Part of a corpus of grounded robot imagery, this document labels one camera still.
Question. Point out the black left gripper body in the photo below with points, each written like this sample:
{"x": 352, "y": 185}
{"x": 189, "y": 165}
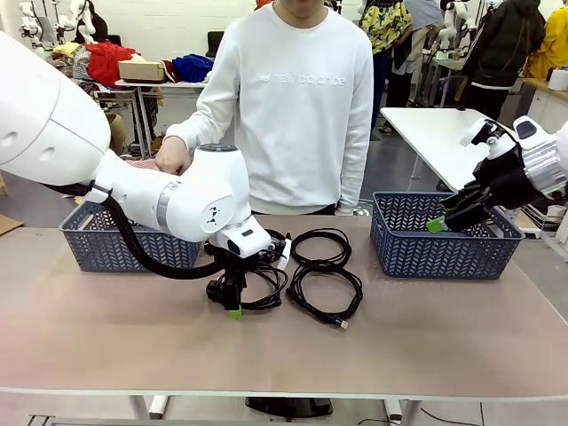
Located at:
{"x": 231, "y": 268}

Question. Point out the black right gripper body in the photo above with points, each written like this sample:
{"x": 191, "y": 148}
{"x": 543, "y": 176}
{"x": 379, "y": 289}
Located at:
{"x": 501, "y": 182}

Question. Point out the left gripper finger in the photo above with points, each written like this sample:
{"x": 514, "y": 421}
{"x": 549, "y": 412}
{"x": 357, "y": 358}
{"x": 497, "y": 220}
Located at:
{"x": 229, "y": 295}
{"x": 239, "y": 297}

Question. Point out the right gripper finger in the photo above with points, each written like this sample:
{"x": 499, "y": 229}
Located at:
{"x": 466, "y": 195}
{"x": 461, "y": 219}

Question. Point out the person's left forearm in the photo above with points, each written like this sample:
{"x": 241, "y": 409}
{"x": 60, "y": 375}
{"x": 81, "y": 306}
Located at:
{"x": 357, "y": 177}

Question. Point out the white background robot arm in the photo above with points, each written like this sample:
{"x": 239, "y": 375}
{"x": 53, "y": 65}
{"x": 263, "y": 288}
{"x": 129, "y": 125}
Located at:
{"x": 455, "y": 22}
{"x": 77, "y": 20}

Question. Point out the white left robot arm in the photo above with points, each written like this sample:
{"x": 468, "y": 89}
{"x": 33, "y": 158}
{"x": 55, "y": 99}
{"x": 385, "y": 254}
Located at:
{"x": 133, "y": 191}

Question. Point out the person's right forearm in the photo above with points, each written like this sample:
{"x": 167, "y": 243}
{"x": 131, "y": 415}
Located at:
{"x": 195, "y": 124}

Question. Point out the person's right hand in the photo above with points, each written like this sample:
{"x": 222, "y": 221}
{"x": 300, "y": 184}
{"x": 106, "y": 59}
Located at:
{"x": 171, "y": 155}

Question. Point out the blue-grey plastic basket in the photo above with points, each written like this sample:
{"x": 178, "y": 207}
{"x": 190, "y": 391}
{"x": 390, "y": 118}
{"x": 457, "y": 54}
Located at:
{"x": 111, "y": 253}
{"x": 444, "y": 262}

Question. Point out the white side table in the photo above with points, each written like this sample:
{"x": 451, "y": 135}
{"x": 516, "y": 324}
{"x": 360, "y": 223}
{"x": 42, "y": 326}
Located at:
{"x": 426, "y": 133}

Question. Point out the black round base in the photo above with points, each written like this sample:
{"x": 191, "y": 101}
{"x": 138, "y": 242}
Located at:
{"x": 288, "y": 406}

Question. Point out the white table leg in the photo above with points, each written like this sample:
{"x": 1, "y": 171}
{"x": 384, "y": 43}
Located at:
{"x": 157, "y": 406}

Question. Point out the red patterned cloth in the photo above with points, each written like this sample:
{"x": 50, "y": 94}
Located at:
{"x": 144, "y": 165}

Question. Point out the person in dark jacket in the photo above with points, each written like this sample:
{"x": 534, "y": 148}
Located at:
{"x": 501, "y": 44}

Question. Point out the person in yellow jacket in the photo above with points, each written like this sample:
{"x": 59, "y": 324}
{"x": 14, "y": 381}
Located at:
{"x": 552, "y": 44}

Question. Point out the person in white sweatshirt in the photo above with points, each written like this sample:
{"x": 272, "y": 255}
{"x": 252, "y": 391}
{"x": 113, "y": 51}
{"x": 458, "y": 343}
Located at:
{"x": 293, "y": 133}

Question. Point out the person in yellow patterned shirt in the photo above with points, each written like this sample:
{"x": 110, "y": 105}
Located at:
{"x": 386, "y": 31}

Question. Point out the white background table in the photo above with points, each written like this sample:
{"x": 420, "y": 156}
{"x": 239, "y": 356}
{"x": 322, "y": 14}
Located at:
{"x": 146, "y": 84}

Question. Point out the blue cloth pile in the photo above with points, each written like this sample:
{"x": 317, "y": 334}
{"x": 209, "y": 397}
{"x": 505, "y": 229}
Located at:
{"x": 193, "y": 66}

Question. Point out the cardboard box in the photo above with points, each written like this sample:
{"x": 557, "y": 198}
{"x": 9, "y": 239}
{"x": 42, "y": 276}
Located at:
{"x": 142, "y": 71}

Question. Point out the flat cardboard sheet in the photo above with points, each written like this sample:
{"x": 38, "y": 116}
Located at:
{"x": 9, "y": 224}

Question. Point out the red cloth pile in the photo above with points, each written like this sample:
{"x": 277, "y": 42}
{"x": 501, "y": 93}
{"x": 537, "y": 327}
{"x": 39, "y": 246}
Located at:
{"x": 106, "y": 62}

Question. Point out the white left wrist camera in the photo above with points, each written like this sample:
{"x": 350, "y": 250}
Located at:
{"x": 285, "y": 253}

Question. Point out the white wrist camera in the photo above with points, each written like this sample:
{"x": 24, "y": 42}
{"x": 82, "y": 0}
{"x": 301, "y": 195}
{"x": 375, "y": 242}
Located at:
{"x": 470, "y": 133}
{"x": 285, "y": 253}

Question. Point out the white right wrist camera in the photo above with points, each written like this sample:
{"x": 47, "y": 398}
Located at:
{"x": 470, "y": 133}

